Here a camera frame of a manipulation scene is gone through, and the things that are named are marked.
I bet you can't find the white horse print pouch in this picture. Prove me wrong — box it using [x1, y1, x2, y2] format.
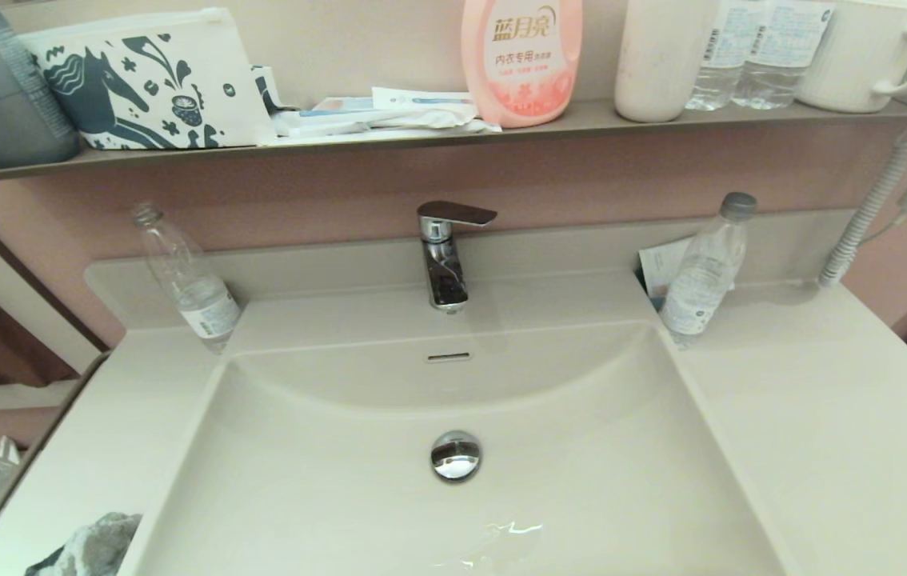
[18, 8, 278, 150]

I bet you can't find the white plastic toiletry packet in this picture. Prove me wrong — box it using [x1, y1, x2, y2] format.
[271, 106, 504, 145]

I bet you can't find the clear labelled water bottle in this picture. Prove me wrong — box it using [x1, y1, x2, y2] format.
[732, 0, 837, 110]
[685, 0, 774, 111]

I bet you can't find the brown wall shelf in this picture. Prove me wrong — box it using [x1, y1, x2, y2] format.
[0, 98, 907, 187]

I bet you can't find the white paper card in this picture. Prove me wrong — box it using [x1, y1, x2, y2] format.
[637, 238, 698, 309]

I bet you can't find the white ribbed mug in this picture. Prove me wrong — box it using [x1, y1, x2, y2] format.
[796, 0, 907, 113]

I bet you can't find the blue white toiletry packet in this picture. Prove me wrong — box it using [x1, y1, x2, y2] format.
[312, 96, 378, 116]

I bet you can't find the blue grey cleaning cloth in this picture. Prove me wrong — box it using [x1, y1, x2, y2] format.
[26, 512, 142, 576]

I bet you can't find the chrome drain stopper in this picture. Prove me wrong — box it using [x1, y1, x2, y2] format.
[430, 430, 483, 483]

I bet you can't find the white coiled cord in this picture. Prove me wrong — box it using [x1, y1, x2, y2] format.
[817, 136, 907, 287]

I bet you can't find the small patterned pouch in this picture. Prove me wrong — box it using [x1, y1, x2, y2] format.
[252, 66, 298, 113]

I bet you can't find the clear uncapped plastic bottle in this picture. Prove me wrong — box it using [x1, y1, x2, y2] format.
[131, 202, 242, 354]

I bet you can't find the white ceramic sink basin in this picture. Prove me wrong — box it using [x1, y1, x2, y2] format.
[118, 320, 790, 576]

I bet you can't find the white toothbrush box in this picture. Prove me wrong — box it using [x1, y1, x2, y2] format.
[374, 86, 477, 111]

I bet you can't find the clear bottle grey cap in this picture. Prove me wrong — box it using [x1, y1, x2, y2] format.
[659, 192, 758, 349]

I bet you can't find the pink detergent bottle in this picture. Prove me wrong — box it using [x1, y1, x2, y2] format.
[461, 0, 584, 129]

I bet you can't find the grey translucent bottle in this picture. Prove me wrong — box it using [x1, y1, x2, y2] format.
[0, 0, 82, 169]

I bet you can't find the chrome sink faucet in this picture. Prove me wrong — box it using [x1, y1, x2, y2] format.
[418, 200, 498, 313]

